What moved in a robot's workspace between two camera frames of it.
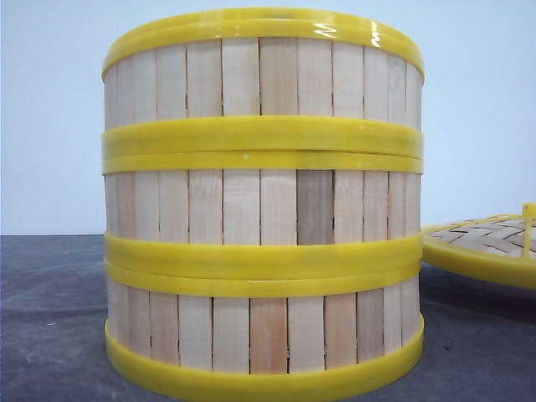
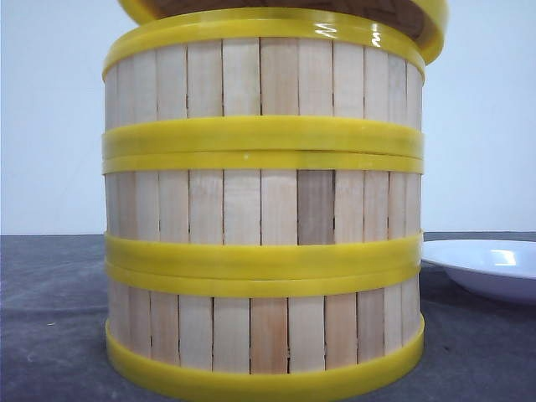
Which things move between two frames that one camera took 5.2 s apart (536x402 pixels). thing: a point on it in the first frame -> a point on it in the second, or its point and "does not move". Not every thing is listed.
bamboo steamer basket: (263, 210) does not move
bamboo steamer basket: (263, 82) does not move
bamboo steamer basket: (262, 330) does not move
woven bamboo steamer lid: (500, 247) -> (427, 19)
